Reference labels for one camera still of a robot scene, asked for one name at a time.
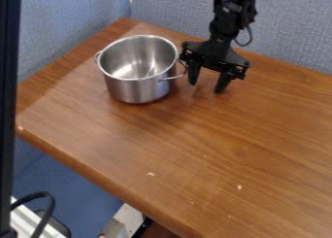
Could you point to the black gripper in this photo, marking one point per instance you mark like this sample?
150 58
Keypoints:
216 56

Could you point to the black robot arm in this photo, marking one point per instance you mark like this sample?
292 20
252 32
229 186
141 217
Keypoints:
230 24

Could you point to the metal pot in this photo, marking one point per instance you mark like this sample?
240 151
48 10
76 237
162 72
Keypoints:
140 65

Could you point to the black pole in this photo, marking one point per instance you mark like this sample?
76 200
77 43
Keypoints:
9 41

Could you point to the white box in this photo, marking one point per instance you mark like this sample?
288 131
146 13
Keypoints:
24 221

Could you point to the white table bracket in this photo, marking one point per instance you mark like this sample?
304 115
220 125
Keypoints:
124 224

